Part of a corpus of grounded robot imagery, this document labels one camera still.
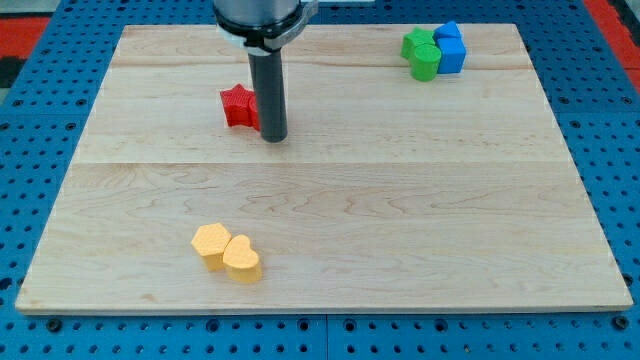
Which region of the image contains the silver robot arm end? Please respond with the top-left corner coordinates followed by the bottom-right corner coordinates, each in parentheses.
top-left (213, 0), bottom-right (319, 56)

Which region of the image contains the red star block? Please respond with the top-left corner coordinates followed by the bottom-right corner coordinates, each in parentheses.
top-left (220, 84), bottom-right (260, 131)

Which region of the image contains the green star block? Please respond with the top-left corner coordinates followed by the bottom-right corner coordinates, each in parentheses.
top-left (400, 27), bottom-right (435, 59)

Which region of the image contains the yellow heart block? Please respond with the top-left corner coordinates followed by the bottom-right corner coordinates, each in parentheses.
top-left (223, 234), bottom-right (262, 283)

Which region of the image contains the dark grey pointer rod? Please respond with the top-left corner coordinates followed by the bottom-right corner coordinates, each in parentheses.
top-left (249, 50), bottom-right (288, 143)

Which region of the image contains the yellow hexagon block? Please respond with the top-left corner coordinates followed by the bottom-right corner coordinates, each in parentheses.
top-left (191, 223), bottom-right (232, 271)

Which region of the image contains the light wooden board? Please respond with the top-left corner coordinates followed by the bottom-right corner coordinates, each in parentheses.
top-left (15, 24), bottom-right (633, 315)

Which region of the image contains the green cylinder block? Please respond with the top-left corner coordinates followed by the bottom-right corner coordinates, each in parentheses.
top-left (409, 44), bottom-right (442, 82)

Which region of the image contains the blue block behind cube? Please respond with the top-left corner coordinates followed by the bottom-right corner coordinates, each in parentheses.
top-left (434, 21), bottom-right (462, 40)

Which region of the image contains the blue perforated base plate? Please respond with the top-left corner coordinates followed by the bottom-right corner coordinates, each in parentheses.
top-left (1, 1), bottom-right (639, 359)

